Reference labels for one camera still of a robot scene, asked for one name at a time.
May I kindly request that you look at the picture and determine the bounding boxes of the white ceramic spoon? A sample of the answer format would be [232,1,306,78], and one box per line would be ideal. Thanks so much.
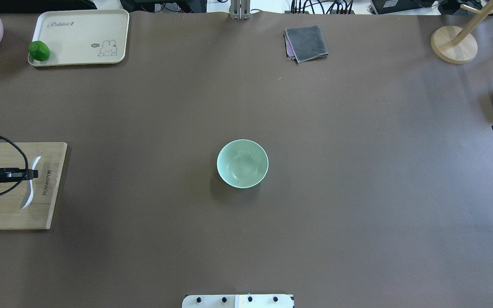
[19,156,41,210]

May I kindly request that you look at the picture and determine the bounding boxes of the light green bowl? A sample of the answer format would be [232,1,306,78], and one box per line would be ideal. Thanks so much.
[217,139,269,189]

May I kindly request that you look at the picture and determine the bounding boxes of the bamboo cutting board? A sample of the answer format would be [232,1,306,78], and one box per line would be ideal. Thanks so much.
[0,142,67,230]

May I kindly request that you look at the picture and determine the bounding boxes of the green lime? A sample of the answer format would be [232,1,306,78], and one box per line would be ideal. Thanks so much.
[28,40,50,61]

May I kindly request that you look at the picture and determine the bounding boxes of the cream rabbit tray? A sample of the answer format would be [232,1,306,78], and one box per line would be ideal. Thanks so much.
[27,9,129,67]

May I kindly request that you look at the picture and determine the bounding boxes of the grey folded cloth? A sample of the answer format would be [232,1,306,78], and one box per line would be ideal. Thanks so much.
[284,25,329,64]

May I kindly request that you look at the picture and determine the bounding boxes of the wooden stand with base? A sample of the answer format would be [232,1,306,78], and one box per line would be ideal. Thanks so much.
[430,0,493,65]

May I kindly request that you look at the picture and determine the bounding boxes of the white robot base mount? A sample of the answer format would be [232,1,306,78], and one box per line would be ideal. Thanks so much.
[181,294,295,308]

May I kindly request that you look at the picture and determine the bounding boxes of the black cables at table edge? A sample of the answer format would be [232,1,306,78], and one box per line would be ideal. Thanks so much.
[289,0,356,15]

